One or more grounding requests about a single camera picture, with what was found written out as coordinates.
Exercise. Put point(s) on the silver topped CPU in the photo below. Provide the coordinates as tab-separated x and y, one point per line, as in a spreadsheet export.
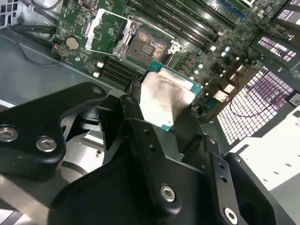
164	93

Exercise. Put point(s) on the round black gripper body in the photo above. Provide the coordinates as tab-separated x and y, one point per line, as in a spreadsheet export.
112	199

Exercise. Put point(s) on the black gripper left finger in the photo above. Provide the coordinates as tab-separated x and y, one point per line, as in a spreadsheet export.
28	122

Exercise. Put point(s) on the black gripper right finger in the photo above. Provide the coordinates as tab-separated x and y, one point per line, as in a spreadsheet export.
221	173

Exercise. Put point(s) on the metal socket cover frame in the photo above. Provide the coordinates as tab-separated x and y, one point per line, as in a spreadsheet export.
127	37

